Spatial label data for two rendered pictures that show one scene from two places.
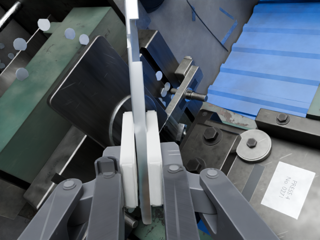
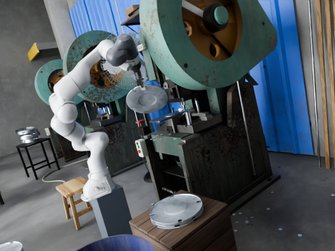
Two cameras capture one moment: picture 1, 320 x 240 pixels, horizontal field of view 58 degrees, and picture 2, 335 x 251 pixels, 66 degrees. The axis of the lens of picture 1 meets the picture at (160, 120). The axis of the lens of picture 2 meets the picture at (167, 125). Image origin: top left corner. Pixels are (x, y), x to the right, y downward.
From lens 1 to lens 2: 163 cm
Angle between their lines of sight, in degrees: 42
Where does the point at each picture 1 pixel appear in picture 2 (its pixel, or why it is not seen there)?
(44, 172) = (187, 131)
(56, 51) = (162, 144)
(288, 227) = not seen: hidden behind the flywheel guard
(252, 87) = not seen: hidden behind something
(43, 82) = (167, 140)
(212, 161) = (169, 90)
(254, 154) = (166, 84)
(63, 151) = (182, 129)
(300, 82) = not seen: hidden behind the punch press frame
